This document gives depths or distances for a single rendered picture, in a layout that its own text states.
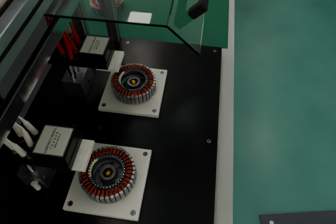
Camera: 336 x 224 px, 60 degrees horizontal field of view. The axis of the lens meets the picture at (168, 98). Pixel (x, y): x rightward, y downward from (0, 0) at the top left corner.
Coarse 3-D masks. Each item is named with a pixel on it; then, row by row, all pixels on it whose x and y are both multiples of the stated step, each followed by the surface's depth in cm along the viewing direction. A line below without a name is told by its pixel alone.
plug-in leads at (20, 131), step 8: (24, 120) 50; (16, 128) 51; (32, 128) 52; (24, 136) 49; (8, 144) 50; (16, 144) 48; (32, 144) 51; (0, 152) 51; (16, 152) 49; (24, 152) 50
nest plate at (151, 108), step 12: (156, 72) 78; (108, 84) 76; (156, 84) 76; (108, 96) 73; (156, 96) 73; (108, 108) 71; (120, 108) 71; (132, 108) 71; (144, 108) 71; (156, 108) 71
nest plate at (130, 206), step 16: (96, 144) 65; (144, 160) 63; (96, 176) 61; (144, 176) 61; (80, 192) 59; (128, 192) 59; (64, 208) 57; (80, 208) 57; (96, 208) 57; (112, 208) 57; (128, 208) 57
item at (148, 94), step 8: (136, 64) 75; (120, 72) 73; (128, 72) 74; (136, 72) 75; (144, 72) 74; (152, 72) 74; (112, 80) 72; (120, 80) 72; (128, 80) 73; (136, 80) 74; (144, 80) 74; (152, 80) 72; (112, 88) 71; (120, 88) 70; (128, 88) 73; (136, 88) 73; (144, 88) 70; (152, 88) 71; (120, 96) 70; (128, 96) 69; (136, 96) 69; (144, 96) 70
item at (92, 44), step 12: (96, 36) 66; (84, 48) 64; (96, 48) 64; (108, 48) 65; (60, 60) 65; (72, 60) 65; (84, 60) 64; (96, 60) 64; (108, 60) 65; (120, 60) 67; (72, 72) 70
